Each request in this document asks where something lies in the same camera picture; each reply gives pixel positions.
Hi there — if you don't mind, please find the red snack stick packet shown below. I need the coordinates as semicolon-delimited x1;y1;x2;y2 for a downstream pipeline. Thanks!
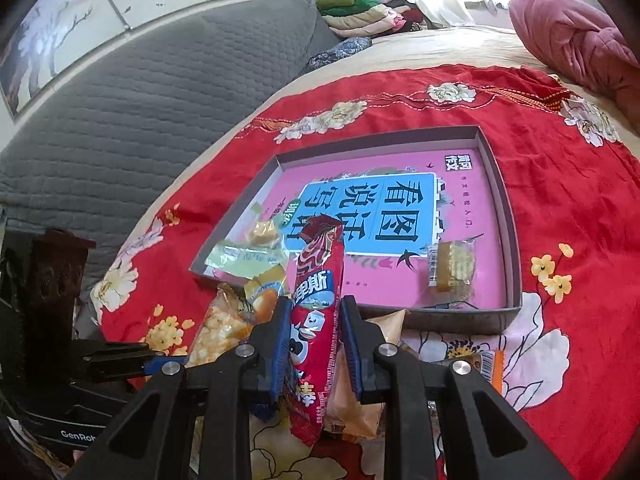
282;214;347;447

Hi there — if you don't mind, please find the red floral cloth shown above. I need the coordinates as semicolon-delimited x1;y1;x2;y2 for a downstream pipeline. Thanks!
92;64;640;480

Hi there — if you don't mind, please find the clear wrapped yellow cake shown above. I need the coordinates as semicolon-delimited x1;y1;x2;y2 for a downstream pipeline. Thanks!
426;241;476;291

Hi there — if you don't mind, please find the clear popcorn bag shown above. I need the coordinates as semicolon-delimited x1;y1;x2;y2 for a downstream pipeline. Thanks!
187;284;257;368

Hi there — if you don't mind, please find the clear orange-edged pastry packet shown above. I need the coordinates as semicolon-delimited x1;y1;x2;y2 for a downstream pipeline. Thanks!
470;350;506;396

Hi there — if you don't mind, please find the dark wooden bedpost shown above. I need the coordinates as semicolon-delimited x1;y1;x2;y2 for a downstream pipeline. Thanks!
32;229;97;346

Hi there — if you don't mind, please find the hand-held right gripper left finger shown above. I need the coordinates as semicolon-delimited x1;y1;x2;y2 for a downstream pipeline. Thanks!
65;297;293;480

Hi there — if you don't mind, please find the grey cardboard box with pink print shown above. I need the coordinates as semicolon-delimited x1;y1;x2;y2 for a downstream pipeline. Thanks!
189;125;523;336

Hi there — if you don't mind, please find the beige bed sheet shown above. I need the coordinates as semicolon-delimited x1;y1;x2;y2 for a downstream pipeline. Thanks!
120;25;640;261

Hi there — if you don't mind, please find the tan orange snack bag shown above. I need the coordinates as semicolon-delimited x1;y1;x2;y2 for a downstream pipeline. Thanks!
325;309;407;441

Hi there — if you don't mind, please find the pink quilt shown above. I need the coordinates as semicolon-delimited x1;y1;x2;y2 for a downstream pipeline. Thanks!
509;0;640;136

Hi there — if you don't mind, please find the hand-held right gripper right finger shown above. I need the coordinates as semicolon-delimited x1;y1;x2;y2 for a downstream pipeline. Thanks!
340;296;571;480

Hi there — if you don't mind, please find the floral wall painting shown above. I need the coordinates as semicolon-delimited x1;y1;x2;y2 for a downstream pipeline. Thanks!
0;0;296;113

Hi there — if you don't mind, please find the pale green snack packet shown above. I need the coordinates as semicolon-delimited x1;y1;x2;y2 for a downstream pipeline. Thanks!
205;240;291;281

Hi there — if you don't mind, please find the yellow and blue snack packet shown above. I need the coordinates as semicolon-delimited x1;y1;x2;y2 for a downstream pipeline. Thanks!
243;266;291;322

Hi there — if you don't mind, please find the pile of folded clothes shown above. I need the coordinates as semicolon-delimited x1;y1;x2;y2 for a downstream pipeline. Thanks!
316;0;436;38

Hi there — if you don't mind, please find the grey quilted headboard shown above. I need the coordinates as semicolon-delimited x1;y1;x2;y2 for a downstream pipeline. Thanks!
0;0;346;291

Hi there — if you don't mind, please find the yellow candy packet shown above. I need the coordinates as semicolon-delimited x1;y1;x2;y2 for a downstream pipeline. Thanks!
250;220;282;247

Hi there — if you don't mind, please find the blue patterned pillow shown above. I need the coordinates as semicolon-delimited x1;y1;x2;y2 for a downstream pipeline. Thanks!
300;37;373;76

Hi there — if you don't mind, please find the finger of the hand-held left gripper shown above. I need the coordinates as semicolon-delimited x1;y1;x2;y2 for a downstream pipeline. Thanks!
81;341;189;377

